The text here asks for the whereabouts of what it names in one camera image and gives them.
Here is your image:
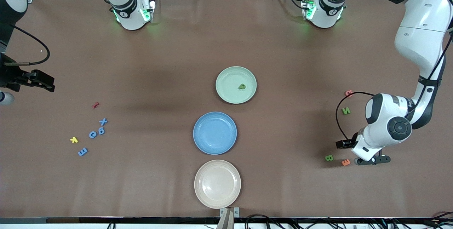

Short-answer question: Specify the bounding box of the black cable with connector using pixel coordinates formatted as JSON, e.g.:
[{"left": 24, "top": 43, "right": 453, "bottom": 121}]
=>
[{"left": 421, "top": 211, "right": 453, "bottom": 228}]

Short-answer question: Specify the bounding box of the large table cover sheet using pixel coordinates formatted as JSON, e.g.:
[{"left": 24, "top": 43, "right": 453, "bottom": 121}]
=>
[{"left": 0, "top": 0, "right": 453, "bottom": 219}]

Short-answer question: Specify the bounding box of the small metal bracket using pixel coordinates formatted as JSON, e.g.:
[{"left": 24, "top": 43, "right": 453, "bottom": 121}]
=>
[{"left": 219, "top": 207, "right": 240, "bottom": 218}]

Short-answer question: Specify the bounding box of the blue plate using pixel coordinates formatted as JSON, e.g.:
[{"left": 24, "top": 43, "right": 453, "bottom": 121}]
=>
[{"left": 193, "top": 111, "right": 237, "bottom": 155}]

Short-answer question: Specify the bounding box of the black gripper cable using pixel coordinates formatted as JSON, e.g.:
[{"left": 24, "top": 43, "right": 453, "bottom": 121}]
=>
[
  {"left": 336, "top": 92, "right": 375, "bottom": 141},
  {"left": 4, "top": 25, "right": 50, "bottom": 66}
]

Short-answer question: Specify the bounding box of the black looped cable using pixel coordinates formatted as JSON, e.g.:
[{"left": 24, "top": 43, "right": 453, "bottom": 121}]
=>
[{"left": 244, "top": 214, "right": 283, "bottom": 229}]

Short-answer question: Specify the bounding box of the beige plate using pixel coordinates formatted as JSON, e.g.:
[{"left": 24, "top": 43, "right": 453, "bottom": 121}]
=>
[{"left": 194, "top": 159, "right": 242, "bottom": 209}]

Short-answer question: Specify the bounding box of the green plate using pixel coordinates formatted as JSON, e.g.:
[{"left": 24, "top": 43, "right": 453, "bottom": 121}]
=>
[{"left": 216, "top": 66, "right": 257, "bottom": 104}]

